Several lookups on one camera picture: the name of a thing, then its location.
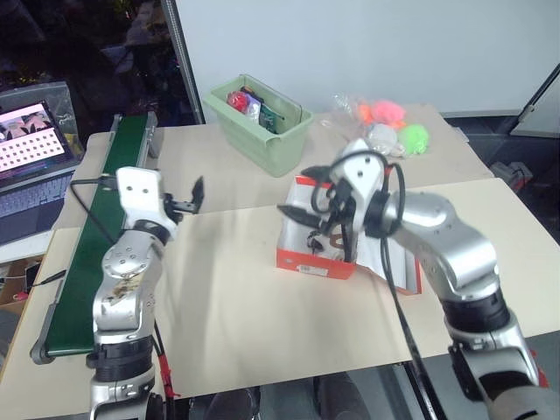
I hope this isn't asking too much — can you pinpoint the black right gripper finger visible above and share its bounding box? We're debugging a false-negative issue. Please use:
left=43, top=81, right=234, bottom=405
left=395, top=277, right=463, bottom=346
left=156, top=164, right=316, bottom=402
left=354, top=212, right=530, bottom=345
left=300, top=165, right=334, bottom=184
left=277, top=204, right=325, bottom=229

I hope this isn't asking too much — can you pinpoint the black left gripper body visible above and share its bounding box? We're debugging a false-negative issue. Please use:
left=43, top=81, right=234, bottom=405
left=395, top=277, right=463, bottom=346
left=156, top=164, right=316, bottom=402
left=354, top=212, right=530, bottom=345
left=162, top=192, right=199, bottom=221

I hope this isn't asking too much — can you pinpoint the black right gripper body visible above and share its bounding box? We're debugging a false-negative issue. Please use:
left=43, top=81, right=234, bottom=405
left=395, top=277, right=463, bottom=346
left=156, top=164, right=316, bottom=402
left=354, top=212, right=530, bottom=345
left=318, top=172, right=356, bottom=234

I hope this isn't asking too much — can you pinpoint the red cardboard shoebox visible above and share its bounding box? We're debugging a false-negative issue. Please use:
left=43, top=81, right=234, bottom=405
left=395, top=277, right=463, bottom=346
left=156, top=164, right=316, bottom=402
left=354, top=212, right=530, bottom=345
left=275, top=174, right=424, bottom=297

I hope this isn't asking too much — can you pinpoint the light green plastic bin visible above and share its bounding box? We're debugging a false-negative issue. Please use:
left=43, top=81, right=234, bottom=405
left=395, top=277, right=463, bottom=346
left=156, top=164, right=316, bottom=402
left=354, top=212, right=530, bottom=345
left=202, top=74, right=315, bottom=179

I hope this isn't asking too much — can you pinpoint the clear plastic bag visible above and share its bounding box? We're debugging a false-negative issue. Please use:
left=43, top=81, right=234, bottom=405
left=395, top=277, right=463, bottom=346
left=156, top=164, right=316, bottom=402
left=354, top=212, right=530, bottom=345
left=318, top=91, right=433, bottom=159

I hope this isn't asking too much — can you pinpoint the green packet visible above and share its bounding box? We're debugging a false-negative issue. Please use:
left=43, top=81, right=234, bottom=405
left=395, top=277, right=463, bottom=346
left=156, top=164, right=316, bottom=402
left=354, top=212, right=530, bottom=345
left=258, top=103, right=284, bottom=134

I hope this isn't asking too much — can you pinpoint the white fluffy ball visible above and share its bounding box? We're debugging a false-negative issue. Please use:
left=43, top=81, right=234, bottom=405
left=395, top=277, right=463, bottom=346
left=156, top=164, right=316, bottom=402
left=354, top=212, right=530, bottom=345
left=366, top=122, right=398, bottom=150

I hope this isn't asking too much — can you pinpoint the green conveyor belt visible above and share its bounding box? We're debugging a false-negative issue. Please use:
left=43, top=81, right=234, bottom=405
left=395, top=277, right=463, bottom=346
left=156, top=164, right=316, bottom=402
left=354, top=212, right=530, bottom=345
left=29, top=111, right=159, bottom=366

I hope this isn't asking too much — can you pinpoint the pink fluffy ball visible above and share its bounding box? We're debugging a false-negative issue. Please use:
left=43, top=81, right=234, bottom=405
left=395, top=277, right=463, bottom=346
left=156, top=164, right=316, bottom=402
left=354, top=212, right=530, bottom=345
left=370, top=100, right=407, bottom=125

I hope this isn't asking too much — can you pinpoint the red ball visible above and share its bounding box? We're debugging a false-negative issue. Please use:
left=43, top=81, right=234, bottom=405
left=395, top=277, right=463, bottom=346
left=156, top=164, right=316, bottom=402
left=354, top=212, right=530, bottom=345
left=226, top=90, right=249, bottom=111

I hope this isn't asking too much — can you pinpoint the green fluffy ball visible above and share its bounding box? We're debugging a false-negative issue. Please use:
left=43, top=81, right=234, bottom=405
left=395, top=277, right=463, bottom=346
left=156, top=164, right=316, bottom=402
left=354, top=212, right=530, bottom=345
left=398, top=123, right=432, bottom=156

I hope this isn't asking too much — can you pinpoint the silver metal pole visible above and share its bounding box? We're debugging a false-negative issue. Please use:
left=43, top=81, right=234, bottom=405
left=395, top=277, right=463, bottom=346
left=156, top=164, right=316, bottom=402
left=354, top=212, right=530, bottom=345
left=164, top=0, right=207, bottom=126

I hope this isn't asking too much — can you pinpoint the open laptop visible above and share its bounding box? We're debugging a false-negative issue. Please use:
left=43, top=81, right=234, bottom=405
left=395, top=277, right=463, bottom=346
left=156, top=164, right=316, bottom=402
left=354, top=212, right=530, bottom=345
left=0, top=100, right=76, bottom=247

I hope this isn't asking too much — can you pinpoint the grey device with red base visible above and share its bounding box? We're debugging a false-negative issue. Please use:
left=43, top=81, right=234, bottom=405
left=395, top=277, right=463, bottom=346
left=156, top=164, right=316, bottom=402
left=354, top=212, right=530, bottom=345
left=488, top=160, right=536, bottom=191

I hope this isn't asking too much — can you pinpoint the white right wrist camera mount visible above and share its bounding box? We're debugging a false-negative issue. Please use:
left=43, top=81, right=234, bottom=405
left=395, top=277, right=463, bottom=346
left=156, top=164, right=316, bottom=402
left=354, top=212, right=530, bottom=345
left=329, top=138, right=387, bottom=235

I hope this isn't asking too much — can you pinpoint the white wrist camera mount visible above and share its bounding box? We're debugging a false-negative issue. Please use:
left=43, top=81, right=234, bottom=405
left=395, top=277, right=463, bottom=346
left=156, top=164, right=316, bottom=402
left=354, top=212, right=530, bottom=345
left=115, top=166, right=179, bottom=242
left=329, top=138, right=387, bottom=235

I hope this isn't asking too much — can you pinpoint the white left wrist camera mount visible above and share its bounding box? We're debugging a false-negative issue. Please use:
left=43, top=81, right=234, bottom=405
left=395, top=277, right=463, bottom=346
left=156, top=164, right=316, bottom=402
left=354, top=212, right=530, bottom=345
left=115, top=166, right=179, bottom=242

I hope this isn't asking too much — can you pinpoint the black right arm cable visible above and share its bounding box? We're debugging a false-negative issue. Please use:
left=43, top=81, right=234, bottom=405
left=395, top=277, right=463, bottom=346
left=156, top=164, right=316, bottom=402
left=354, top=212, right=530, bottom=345
left=375, top=151, right=439, bottom=395

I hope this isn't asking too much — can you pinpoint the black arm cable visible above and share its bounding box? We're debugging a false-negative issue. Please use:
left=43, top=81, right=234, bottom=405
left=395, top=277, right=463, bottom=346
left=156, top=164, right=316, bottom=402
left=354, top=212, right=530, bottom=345
left=69, top=173, right=120, bottom=246
left=375, top=151, right=439, bottom=395

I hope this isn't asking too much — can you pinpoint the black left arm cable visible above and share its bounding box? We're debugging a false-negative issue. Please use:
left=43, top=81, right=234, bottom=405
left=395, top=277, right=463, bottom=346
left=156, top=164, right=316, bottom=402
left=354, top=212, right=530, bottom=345
left=69, top=173, right=120, bottom=246

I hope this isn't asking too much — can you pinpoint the thin black plug cable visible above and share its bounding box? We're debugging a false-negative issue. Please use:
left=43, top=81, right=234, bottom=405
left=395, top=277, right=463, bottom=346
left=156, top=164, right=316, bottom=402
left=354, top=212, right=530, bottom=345
left=24, top=269, right=67, bottom=291

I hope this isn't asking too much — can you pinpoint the red cable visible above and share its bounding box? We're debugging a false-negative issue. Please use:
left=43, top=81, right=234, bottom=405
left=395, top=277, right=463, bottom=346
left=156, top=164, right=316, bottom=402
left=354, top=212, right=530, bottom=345
left=156, top=352, right=181, bottom=400

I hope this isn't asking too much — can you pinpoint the black metal frame bar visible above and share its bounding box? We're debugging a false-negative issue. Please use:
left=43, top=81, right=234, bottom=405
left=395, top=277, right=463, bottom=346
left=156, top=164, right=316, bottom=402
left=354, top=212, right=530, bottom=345
left=508, top=64, right=560, bottom=135

